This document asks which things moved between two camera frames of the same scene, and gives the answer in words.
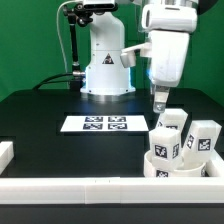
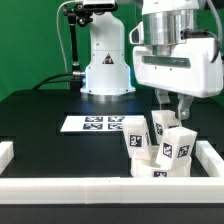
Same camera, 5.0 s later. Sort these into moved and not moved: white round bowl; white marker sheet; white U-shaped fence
Moved: white round bowl
Not moved: white U-shaped fence; white marker sheet
